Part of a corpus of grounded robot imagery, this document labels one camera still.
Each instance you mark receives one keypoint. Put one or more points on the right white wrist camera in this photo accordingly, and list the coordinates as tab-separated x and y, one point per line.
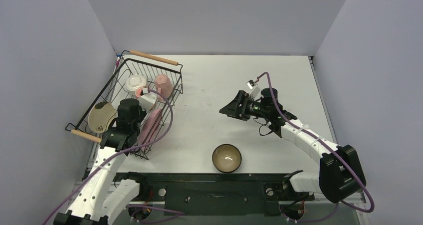
253	88

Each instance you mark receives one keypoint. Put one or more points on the pink plastic plate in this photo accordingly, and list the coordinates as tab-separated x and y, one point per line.
150	126

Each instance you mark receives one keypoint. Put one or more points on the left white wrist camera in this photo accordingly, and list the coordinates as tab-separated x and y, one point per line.
148	101

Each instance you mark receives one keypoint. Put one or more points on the dark pink mug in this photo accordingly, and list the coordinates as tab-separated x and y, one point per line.
141	91

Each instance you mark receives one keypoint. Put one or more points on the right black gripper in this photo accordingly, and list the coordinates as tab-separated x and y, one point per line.
240	105

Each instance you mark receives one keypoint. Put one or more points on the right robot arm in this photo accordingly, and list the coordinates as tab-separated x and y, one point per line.
340	172

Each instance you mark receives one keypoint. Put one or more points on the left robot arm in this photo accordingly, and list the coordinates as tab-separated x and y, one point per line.
92	204

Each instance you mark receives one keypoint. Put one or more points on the black wire dish rack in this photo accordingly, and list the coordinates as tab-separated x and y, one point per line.
131	63

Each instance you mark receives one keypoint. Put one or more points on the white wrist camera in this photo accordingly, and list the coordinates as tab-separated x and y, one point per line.
148	101
253	88

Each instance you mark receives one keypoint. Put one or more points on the white cup with black rim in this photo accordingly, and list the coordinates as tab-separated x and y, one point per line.
134	82

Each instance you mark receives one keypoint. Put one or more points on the black bowl cream inside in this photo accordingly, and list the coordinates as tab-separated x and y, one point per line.
226	158

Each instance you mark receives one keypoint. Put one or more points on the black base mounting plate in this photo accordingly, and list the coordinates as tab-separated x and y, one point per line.
218	194

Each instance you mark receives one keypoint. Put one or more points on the cream and black small plate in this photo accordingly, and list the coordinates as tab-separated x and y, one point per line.
100	117

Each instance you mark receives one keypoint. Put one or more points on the light pink mug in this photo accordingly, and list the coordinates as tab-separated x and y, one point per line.
164	85

